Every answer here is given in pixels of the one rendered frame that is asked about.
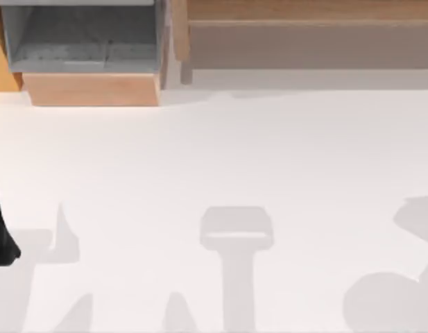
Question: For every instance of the pale wooden drawer front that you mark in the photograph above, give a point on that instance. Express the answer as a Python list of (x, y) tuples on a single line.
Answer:
[(90, 89)]

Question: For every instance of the open wooden shelf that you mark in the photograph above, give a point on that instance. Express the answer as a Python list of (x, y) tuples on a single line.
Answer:
[(304, 34)]

